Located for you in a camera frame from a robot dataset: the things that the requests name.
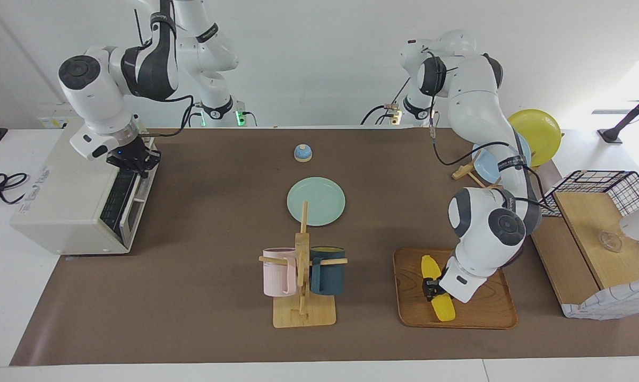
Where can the brown table mat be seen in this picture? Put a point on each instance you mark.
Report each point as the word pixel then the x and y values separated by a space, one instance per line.
pixel 192 297

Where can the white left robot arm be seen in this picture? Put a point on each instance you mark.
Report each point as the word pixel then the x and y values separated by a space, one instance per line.
pixel 478 106

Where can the light blue plate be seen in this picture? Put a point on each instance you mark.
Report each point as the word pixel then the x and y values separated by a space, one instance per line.
pixel 486 167

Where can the small clear glass dish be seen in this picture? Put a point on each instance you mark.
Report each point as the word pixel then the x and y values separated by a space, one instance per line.
pixel 610 242

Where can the yellow plate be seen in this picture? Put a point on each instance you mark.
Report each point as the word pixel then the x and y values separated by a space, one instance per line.
pixel 537 132

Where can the dark blue mug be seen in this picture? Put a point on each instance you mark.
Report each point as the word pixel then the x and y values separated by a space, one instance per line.
pixel 330 276

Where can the cream toaster oven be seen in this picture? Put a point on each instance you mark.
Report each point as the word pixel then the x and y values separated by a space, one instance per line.
pixel 65 196

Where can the wooden plate rack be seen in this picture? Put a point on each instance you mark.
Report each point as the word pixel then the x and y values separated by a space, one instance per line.
pixel 462 171

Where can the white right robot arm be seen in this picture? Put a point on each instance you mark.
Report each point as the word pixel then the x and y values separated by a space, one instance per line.
pixel 94 90

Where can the light green plate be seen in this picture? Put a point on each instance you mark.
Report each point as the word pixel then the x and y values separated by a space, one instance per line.
pixel 325 199

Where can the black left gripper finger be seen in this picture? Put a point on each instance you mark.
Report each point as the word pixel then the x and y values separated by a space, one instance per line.
pixel 431 296

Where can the wooden mug rack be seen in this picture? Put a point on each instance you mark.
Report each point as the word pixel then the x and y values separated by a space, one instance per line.
pixel 303 315

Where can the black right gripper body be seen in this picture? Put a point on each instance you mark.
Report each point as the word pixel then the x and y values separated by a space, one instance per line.
pixel 134 158

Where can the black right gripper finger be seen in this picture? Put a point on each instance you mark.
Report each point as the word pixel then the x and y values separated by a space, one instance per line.
pixel 141 173

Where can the white power box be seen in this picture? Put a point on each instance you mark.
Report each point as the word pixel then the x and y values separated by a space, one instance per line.
pixel 51 122

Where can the white checked cloth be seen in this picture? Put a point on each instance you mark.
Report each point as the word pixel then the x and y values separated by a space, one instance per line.
pixel 606 305

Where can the wooden serving tray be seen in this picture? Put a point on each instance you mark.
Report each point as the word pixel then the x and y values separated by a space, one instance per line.
pixel 489 313

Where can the yellow corn cob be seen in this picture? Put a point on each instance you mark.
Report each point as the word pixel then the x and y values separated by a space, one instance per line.
pixel 431 268

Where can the pink mug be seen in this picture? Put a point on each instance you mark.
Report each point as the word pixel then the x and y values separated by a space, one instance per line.
pixel 274 273

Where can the blue call bell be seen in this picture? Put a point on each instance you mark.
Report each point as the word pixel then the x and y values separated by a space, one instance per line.
pixel 302 153

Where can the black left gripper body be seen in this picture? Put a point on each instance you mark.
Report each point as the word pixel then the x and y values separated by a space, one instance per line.
pixel 432 285

